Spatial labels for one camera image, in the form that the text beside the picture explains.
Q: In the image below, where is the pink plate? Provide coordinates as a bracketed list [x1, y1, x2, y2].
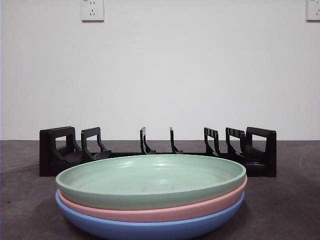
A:
[57, 174, 249, 223]

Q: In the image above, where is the black plastic dish rack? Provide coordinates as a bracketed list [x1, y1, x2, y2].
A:
[39, 126, 278, 179]

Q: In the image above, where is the white wall socket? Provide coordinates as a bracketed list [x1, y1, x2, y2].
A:
[81, 0, 105, 23]
[306, 0, 320, 23]

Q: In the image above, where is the pale green plate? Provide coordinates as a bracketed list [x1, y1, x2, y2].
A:
[55, 154, 247, 211]

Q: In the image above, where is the blue plate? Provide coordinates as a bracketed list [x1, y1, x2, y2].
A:
[54, 188, 246, 240]

